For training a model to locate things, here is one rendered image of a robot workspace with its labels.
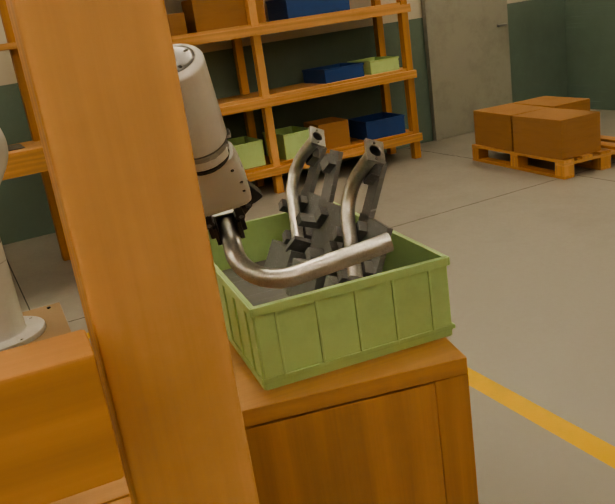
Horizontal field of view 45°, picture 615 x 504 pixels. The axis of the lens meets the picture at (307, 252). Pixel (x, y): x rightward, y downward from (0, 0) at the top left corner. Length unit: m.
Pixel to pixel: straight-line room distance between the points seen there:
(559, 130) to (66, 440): 5.55
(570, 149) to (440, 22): 2.55
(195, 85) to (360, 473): 0.85
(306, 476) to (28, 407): 1.04
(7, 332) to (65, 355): 1.01
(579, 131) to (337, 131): 2.11
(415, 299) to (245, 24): 5.09
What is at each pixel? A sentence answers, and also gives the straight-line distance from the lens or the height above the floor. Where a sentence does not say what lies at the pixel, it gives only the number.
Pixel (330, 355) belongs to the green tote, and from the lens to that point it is 1.45.
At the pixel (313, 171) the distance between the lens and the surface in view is 1.87.
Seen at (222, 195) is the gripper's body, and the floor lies 1.22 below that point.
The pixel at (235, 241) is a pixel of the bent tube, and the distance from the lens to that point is 1.15.
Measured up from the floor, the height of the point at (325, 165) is 1.12.
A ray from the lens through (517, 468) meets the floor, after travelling 2.54.
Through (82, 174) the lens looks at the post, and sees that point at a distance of 0.50.
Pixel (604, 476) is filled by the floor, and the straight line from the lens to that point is 2.52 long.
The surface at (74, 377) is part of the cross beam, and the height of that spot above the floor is 1.26.
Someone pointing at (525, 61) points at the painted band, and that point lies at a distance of 8.78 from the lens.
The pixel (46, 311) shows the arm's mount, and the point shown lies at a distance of 1.64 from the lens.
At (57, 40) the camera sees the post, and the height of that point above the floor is 1.46.
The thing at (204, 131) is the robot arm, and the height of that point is 1.32.
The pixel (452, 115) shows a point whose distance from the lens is 8.10.
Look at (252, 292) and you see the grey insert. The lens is 1.76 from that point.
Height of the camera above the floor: 1.45
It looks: 18 degrees down
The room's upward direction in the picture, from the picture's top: 8 degrees counter-clockwise
